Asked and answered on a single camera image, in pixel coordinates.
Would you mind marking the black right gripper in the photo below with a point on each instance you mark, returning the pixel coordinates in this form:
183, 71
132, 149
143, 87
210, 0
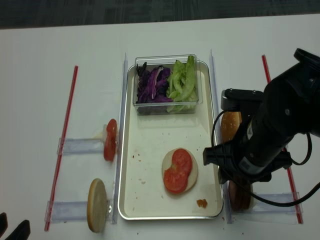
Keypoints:
232, 166

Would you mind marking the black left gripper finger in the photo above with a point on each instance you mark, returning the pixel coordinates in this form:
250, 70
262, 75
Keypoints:
3, 223
21, 232

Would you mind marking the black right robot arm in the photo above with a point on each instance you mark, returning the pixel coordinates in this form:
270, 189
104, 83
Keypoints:
289, 105

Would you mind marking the standing meat patties right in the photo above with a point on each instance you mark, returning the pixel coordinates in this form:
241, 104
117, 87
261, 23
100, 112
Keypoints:
240, 200

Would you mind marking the tomato slices on bun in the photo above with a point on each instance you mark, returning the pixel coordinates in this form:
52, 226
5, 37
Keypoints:
178, 170

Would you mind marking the green lettuce leaves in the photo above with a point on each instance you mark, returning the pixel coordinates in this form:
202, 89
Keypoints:
182, 86

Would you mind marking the standing tomato slices left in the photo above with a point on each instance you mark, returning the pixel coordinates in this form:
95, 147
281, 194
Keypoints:
109, 136

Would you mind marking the lower left clear holder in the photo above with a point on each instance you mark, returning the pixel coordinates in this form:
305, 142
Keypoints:
66, 211

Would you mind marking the crumb chunk on tray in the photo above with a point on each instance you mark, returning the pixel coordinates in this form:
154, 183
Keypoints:
202, 203

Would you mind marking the sesame bun top front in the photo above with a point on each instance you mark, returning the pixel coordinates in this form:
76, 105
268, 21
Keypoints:
230, 123

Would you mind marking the bottom bun slice on tray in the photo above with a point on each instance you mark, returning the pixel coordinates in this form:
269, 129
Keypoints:
193, 175

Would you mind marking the standing bun slice left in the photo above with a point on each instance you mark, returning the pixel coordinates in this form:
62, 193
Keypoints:
97, 206

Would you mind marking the white metal tray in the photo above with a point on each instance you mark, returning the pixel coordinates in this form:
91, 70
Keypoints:
146, 139

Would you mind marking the upper left clear holder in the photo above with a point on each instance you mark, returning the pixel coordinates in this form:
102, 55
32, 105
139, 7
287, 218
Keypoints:
78, 146

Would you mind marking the left red straw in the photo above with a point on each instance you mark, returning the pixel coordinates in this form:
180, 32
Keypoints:
59, 158

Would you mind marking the red straw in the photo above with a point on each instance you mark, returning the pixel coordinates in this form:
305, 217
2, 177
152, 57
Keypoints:
298, 208
59, 158

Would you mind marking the right red straw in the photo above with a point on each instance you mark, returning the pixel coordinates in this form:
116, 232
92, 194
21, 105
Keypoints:
298, 208

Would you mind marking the clear plastic salad container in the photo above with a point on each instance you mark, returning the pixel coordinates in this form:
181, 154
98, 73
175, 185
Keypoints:
168, 62

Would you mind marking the purple cabbage leaves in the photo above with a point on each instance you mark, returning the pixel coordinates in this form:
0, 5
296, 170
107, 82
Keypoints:
153, 85

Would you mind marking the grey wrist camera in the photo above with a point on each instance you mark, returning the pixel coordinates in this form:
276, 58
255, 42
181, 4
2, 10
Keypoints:
241, 100

